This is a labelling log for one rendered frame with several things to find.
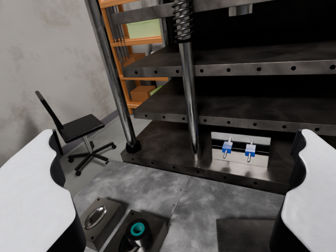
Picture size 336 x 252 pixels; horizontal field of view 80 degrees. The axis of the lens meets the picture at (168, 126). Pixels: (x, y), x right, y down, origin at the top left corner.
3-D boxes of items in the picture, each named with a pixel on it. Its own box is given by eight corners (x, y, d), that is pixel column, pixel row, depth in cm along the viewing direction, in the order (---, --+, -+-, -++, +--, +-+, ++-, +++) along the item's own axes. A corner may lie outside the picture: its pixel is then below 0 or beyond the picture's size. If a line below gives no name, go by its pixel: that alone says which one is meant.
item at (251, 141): (267, 167, 98) (271, 137, 90) (212, 158, 110) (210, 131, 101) (270, 118, 136) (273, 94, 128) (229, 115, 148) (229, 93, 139)
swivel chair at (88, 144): (91, 143, 298) (64, 78, 250) (126, 148, 273) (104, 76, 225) (57, 172, 250) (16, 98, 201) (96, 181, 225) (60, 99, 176)
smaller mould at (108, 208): (98, 252, 73) (92, 243, 70) (73, 240, 79) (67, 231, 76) (125, 213, 86) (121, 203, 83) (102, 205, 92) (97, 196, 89)
